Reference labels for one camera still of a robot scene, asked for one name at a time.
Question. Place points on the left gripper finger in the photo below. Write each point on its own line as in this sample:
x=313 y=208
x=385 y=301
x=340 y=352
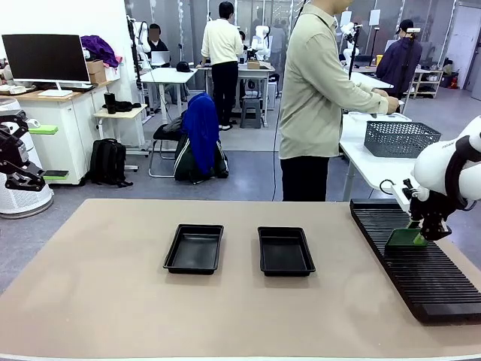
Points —
x=41 y=130
x=26 y=180

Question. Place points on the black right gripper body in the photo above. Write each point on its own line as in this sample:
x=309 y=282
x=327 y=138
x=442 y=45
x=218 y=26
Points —
x=432 y=207

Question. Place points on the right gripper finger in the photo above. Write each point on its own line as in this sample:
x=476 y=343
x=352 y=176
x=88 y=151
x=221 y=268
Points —
x=436 y=229
x=415 y=222

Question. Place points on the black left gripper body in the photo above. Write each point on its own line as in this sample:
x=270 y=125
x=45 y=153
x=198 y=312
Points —
x=13 y=154

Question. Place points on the green circuit board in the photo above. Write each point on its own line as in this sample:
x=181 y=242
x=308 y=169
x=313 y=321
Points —
x=400 y=239

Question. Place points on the black ESD tray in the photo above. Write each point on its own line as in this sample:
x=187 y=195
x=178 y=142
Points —
x=193 y=250
x=285 y=252

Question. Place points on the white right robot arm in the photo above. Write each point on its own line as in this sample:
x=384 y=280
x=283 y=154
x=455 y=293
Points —
x=432 y=165

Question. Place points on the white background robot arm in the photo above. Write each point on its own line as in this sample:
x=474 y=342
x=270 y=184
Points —
x=142 y=41
x=348 y=34
x=261 y=41

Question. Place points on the person's right beige-sleeved forearm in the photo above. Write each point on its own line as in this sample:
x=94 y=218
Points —
x=364 y=98

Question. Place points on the person's right hand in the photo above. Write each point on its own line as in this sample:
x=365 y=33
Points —
x=392 y=105

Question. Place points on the person's left hand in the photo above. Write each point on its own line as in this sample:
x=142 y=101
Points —
x=379 y=92

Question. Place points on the white air purifier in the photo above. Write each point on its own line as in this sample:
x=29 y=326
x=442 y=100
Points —
x=22 y=203

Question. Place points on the white cabinet desk wooden top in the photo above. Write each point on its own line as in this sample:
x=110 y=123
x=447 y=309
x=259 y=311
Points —
x=71 y=131

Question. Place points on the white keyboard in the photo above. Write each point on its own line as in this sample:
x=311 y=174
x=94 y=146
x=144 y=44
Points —
x=54 y=93

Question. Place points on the black slotted board rack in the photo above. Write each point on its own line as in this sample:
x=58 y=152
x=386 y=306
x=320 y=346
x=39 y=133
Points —
x=424 y=278

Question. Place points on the black computer monitor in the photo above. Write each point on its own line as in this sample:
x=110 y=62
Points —
x=45 y=58

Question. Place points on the black tumbler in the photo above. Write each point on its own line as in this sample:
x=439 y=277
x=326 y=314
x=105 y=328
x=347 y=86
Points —
x=109 y=103

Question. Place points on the black backpack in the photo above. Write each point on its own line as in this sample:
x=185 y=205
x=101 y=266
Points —
x=109 y=161

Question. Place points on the grey mesh basket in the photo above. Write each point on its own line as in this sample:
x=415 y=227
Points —
x=394 y=139

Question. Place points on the small cardboard box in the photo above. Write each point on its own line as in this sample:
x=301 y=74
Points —
x=95 y=71

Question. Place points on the small wood-top side table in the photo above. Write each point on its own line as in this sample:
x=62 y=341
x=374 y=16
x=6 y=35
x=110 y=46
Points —
x=120 y=114

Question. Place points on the white side table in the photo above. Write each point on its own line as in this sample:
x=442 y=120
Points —
x=360 y=158

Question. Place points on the purple cloth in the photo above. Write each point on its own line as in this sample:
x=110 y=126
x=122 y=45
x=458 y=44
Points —
x=97 y=49

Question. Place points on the black metal chair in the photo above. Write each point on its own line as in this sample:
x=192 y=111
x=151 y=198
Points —
x=163 y=137

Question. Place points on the metal storage shelf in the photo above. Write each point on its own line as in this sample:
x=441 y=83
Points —
x=428 y=82

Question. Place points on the white office desk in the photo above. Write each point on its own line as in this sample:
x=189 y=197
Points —
x=169 y=75

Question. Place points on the silver laptop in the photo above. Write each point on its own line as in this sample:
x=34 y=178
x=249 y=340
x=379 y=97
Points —
x=161 y=58

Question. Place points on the white background table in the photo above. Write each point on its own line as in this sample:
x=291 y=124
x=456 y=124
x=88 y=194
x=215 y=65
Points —
x=370 y=80

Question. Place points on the seated person dark top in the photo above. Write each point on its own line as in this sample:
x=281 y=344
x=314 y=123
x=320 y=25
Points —
x=157 y=43

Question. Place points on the person in dark jacket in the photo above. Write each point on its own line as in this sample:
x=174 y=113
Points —
x=400 y=64

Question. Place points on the dark green-striped jacket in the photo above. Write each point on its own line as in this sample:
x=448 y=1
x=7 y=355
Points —
x=188 y=165

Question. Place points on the yellow bin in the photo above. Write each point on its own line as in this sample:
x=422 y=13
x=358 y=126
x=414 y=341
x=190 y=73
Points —
x=379 y=60

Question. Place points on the black cap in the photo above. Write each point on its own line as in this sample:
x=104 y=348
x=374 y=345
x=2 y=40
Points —
x=184 y=67

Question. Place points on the blue jacket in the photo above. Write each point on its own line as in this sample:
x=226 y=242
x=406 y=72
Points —
x=201 y=131

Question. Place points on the person in beige shirt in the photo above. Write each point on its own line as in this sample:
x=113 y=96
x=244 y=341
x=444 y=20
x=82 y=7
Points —
x=312 y=94

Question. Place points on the black tripod stand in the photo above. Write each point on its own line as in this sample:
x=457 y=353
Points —
x=352 y=56

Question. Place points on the person in white shirt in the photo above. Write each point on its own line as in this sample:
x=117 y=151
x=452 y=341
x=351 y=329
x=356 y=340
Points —
x=221 y=56

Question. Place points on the grey step stool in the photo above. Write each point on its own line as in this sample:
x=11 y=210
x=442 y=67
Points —
x=251 y=113

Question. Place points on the grey workbench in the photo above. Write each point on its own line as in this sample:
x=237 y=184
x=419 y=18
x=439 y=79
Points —
x=259 y=73

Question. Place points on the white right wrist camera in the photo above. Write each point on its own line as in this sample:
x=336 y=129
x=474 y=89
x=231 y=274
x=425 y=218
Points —
x=400 y=197

